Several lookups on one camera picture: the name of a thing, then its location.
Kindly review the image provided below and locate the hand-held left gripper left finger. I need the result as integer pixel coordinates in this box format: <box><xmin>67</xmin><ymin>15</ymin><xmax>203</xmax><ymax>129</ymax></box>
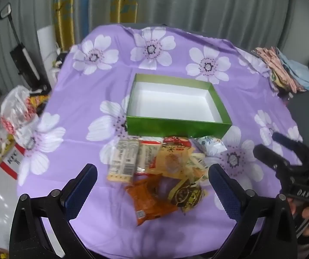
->
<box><xmin>9</xmin><ymin>163</ymin><xmax>98</xmax><ymax>259</ymax></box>

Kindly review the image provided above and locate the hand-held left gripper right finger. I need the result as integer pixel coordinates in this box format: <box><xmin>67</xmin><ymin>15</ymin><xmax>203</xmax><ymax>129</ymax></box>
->
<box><xmin>208</xmin><ymin>163</ymin><xmax>299</xmax><ymax>259</ymax></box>

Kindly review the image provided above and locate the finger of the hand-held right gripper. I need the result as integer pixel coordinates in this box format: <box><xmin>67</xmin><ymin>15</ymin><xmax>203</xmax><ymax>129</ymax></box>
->
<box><xmin>253</xmin><ymin>144</ymin><xmax>292</xmax><ymax>179</ymax></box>
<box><xmin>272</xmin><ymin>132</ymin><xmax>309</xmax><ymax>166</ymax></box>

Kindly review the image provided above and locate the brown and gold snack packet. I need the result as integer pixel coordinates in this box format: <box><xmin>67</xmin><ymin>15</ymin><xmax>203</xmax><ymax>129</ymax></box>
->
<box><xmin>170</xmin><ymin>179</ymin><xmax>208</xmax><ymax>214</ymax></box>

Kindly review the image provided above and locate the white and blue snack packet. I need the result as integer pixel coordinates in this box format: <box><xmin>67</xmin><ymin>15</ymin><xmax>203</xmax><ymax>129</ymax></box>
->
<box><xmin>194</xmin><ymin>136</ymin><xmax>227</xmax><ymax>157</ymax></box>

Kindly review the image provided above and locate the beige cracker packet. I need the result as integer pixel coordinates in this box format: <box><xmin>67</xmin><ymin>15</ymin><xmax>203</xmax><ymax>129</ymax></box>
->
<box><xmin>107</xmin><ymin>139</ymin><xmax>140</xmax><ymax>184</ymax></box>

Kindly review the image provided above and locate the yellow rice cracker packet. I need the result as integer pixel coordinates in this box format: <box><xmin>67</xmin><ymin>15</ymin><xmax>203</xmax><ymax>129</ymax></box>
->
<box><xmin>147</xmin><ymin>145</ymin><xmax>193</xmax><ymax>179</ymax></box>

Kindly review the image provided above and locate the orange snack packet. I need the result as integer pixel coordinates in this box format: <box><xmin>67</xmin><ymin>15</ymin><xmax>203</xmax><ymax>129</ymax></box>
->
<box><xmin>124</xmin><ymin>175</ymin><xmax>180</xmax><ymax>227</ymax></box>

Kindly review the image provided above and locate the small red snack packet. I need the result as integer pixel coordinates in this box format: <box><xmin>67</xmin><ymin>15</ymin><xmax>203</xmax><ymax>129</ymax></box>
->
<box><xmin>162</xmin><ymin>136</ymin><xmax>191</xmax><ymax>148</ymax></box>

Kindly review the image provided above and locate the red-edged beige snack packet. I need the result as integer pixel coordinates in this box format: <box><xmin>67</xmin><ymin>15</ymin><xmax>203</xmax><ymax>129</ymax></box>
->
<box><xmin>135</xmin><ymin>140</ymin><xmax>162</xmax><ymax>174</ymax></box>

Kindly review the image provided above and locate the green cardboard box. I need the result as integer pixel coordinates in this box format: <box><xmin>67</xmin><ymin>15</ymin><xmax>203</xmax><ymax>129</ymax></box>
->
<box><xmin>126</xmin><ymin>73</ymin><xmax>233</xmax><ymax>139</ymax></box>

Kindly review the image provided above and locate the pile of folded cloths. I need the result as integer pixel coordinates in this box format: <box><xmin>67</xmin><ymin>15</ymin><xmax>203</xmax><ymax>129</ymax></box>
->
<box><xmin>251</xmin><ymin>46</ymin><xmax>309</xmax><ymax>95</ymax></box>

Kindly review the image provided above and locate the red and white carton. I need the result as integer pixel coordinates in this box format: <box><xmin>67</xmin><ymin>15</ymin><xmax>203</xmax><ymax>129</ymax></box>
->
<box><xmin>0</xmin><ymin>133</ymin><xmax>27</xmax><ymax>180</ymax></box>

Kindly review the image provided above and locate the purple floral tablecloth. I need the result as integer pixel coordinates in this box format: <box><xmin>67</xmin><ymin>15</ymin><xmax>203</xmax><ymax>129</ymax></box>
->
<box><xmin>17</xmin><ymin>24</ymin><xmax>303</xmax><ymax>251</ymax></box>

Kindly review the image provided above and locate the white and red plastic bag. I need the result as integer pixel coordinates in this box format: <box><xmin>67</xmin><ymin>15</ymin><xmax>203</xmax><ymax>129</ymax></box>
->
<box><xmin>0</xmin><ymin>85</ymin><xmax>50</xmax><ymax>147</ymax></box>

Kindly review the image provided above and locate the upright floor cleaner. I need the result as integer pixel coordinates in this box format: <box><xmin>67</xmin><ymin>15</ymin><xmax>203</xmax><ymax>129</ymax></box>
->
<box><xmin>0</xmin><ymin>2</ymin><xmax>45</xmax><ymax>87</ymax></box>

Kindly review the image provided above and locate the white cylindrical appliance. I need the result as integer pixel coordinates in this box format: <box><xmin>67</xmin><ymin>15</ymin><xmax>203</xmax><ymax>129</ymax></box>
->
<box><xmin>36</xmin><ymin>24</ymin><xmax>61</xmax><ymax>87</ymax></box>

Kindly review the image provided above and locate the grey curtain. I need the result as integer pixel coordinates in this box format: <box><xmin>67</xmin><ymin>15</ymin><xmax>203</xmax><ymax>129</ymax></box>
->
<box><xmin>0</xmin><ymin>0</ymin><xmax>298</xmax><ymax>98</ymax></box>

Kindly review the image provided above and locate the yellow patterned curtain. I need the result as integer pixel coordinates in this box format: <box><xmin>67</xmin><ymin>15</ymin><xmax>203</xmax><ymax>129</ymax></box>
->
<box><xmin>111</xmin><ymin>0</ymin><xmax>140</xmax><ymax>24</ymax></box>
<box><xmin>51</xmin><ymin>0</ymin><xmax>77</xmax><ymax>52</ymax></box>

